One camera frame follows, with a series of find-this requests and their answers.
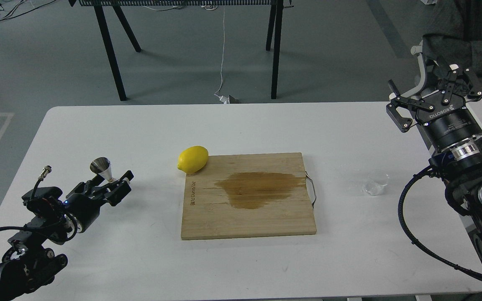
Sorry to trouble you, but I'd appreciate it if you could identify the person in grey jacket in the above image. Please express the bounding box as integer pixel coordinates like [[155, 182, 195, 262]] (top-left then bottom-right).
[[422, 0, 482, 82]]

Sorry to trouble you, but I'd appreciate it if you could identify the white office chair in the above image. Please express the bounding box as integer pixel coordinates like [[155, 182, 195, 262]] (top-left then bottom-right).
[[409, 40, 437, 99]]

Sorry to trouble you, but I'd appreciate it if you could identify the small clear glass beaker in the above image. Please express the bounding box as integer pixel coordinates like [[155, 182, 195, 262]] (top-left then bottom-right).
[[363, 169, 390, 196]]

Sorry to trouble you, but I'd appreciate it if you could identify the yellow lemon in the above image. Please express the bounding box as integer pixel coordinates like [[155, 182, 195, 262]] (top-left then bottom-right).
[[177, 145, 209, 174]]

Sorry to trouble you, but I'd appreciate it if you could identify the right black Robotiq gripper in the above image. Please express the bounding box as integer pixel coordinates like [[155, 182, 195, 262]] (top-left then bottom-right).
[[386, 64, 482, 153]]

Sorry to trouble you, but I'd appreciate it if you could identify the white power adapter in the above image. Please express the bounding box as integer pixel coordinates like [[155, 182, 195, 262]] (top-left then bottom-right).
[[218, 95, 240, 104]]

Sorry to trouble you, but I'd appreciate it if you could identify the white hanging cable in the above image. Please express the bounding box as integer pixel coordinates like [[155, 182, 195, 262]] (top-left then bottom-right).
[[213, 5, 226, 99]]

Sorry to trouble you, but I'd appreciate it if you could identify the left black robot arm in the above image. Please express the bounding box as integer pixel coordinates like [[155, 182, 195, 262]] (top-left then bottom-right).
[[0, 168, 134, 301]]

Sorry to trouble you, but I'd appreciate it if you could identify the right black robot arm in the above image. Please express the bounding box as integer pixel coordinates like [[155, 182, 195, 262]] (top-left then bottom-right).
[[386, 60, 482, 281]]

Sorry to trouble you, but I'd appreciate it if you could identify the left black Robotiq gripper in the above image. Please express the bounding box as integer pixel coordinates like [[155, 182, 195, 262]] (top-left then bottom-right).
[[63, 169, 134, 233]]

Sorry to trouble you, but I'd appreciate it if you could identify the black metal frame table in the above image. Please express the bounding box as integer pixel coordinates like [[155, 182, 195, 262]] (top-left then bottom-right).
[[69, 0, 295, 102]]

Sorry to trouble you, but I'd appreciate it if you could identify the steel double jigger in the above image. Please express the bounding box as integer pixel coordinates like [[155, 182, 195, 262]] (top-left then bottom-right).
[[89, 157, 117, 183]]

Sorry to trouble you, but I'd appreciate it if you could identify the bamboo cutting board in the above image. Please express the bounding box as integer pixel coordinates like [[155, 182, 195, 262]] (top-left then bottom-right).
[[180, 152, 316, 240]]

